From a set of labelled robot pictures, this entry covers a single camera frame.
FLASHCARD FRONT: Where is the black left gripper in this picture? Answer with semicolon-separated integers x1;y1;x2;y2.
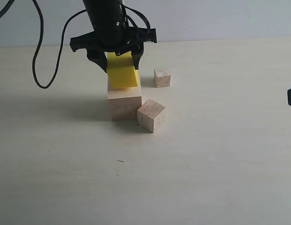
70;27;157;73

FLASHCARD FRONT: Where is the yellow cube block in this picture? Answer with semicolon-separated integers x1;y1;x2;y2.
107;52;139;89

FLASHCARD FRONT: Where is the large wooden cube block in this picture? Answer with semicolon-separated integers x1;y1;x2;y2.
107;81;142;121

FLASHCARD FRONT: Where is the small wooden cube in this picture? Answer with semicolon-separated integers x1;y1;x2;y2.
154;68;171;88

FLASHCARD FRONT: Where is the medium wooden cube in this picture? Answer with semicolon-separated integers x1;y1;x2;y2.
137;99;166;133

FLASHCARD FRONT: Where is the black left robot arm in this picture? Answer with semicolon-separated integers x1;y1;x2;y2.
70;0;157;71

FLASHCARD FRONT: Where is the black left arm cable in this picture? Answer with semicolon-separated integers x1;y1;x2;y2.
0;0;90;89

